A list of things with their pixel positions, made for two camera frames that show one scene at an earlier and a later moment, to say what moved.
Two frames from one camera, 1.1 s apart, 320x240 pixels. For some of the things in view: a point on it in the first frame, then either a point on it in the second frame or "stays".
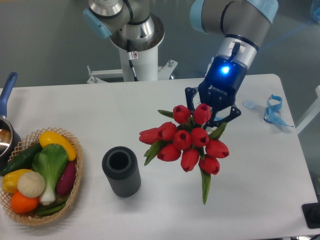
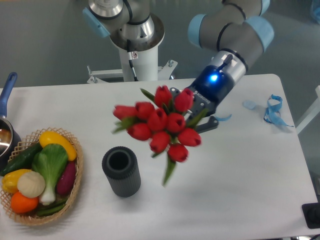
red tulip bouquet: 189,140 to 166,120
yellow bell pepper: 10,180 stays
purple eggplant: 66,181 stays
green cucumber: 23,160 stays
